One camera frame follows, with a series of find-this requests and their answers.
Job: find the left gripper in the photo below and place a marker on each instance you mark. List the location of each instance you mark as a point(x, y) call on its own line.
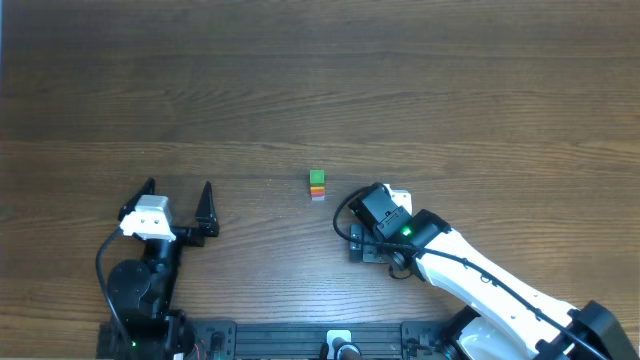
point(190, 236)

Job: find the mounting rail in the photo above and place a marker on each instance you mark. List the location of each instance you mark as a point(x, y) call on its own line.
point(280, 340)

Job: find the green cube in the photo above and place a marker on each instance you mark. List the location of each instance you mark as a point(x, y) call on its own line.
point(316, 177)

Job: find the orange cube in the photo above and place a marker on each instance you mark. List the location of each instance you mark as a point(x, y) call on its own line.
point(317, 189)

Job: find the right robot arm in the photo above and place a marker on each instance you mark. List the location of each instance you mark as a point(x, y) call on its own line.
point(480, 295)

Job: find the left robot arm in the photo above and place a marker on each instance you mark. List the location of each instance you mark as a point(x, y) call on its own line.
point(130, 290)

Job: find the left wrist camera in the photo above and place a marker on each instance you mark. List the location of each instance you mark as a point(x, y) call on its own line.
point(150, 217)

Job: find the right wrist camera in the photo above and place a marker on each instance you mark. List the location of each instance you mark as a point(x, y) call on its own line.
point(402, 197)

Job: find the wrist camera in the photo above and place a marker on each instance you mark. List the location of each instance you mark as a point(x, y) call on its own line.
point(402, 197)
point(150, 217)

